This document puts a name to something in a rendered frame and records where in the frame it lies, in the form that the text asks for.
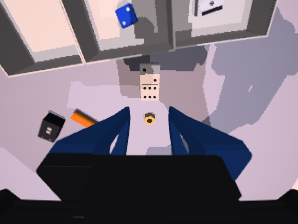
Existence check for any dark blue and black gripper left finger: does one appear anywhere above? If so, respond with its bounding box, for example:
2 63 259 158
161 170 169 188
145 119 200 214
48 107 130 155

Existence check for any brass hex nut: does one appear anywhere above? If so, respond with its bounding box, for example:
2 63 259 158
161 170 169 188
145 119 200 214
144 113 155 125

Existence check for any grey rack of labelled bins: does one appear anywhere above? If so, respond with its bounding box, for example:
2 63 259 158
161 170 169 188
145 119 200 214
0 0 278 78

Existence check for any orange cylinder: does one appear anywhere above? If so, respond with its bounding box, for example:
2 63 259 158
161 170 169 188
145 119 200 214
71 111 96 127

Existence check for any white domino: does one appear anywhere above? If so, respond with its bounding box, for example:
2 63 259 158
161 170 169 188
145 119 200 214
140 64 160 101

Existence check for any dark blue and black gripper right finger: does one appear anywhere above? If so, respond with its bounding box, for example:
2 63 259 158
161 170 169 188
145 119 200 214
168 106 252 181

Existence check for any black 9v battery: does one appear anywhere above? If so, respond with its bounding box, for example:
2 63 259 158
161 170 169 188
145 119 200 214
37 113 65 143

